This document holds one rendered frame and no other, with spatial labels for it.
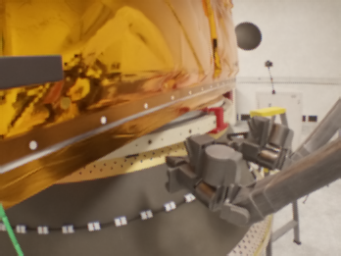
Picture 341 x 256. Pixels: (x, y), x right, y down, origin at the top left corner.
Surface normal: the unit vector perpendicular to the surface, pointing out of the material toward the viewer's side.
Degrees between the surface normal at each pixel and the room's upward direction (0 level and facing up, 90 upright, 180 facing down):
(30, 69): 90
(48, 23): 91
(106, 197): 62
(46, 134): 90
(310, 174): 90
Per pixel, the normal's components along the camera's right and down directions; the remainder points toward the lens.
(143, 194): 0.39, -0.31
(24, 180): 0.91, 0.03
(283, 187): -0.51, 0.18
